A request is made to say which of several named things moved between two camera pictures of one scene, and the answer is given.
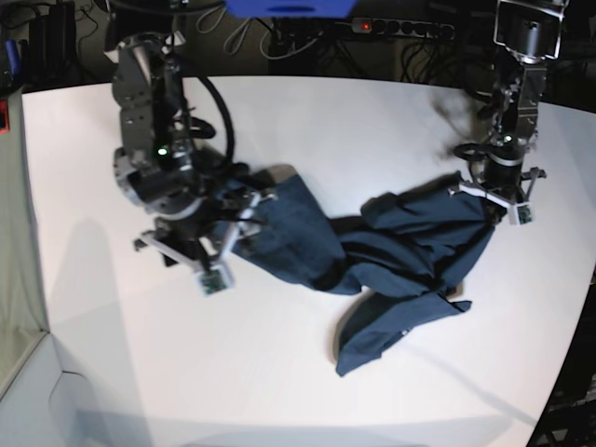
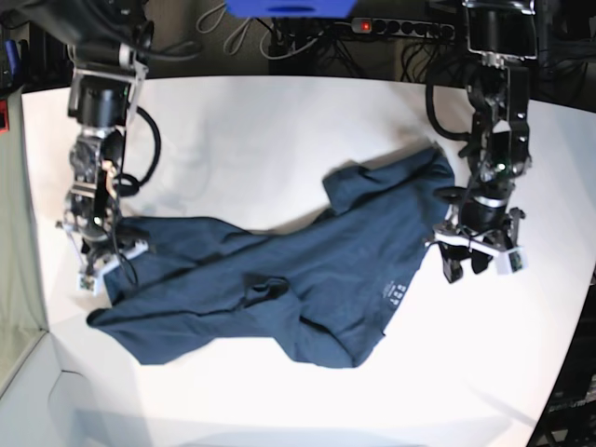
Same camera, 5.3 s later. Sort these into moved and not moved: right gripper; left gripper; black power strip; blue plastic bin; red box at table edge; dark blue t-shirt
Moved: left gripper; right gripper; dark blue t-shirt
Not moved: red box at table edge; blue plastic bin; black power strip
